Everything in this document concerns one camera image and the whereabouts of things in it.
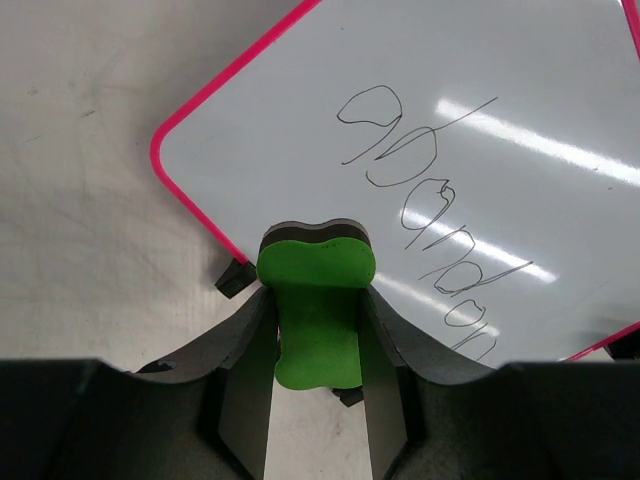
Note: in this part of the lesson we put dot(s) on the black whiteboard clip right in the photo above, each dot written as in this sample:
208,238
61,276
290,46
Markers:
349,397

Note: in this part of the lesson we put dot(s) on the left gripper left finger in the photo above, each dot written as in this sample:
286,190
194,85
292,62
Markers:
205,408

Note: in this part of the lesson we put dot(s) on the black whiteboard clip left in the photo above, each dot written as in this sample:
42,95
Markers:
235,278

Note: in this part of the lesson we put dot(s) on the green whiteboard eraser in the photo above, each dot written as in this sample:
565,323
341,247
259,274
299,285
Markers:
317,273

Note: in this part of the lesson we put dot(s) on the pink framed whiteboard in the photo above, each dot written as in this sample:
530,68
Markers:
489,148

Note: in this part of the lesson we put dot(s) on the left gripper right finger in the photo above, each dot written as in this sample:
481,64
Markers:
395,356

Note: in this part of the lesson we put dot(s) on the black whiteboard clip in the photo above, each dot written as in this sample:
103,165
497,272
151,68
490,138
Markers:
349,397
235,278

